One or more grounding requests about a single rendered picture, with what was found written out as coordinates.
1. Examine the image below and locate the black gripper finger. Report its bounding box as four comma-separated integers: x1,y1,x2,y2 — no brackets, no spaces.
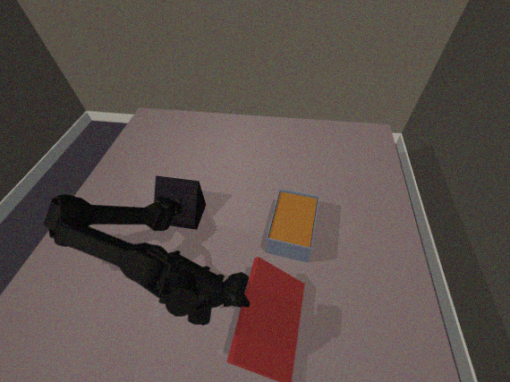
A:
211,298,242,308
224,294,250,308

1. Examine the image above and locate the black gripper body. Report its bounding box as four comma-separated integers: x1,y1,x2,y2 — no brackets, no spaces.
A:
196,266,249,306

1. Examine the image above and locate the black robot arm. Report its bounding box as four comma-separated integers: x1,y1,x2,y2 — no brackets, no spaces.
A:
45,194,217,326

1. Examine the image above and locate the red lid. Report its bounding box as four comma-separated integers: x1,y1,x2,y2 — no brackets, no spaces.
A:
227,257,304,382

